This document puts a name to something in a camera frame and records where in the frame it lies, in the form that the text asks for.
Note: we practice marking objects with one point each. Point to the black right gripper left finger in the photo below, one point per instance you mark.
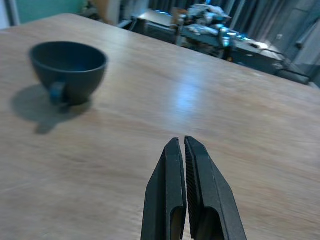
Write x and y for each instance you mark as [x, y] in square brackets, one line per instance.
[165, 190]

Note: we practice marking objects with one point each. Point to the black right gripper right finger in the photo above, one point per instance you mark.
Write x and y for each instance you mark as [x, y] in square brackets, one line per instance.
[212, 195]

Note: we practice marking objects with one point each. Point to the cluttered dark desk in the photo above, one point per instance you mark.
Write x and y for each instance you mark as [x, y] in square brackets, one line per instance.
[195, 32]

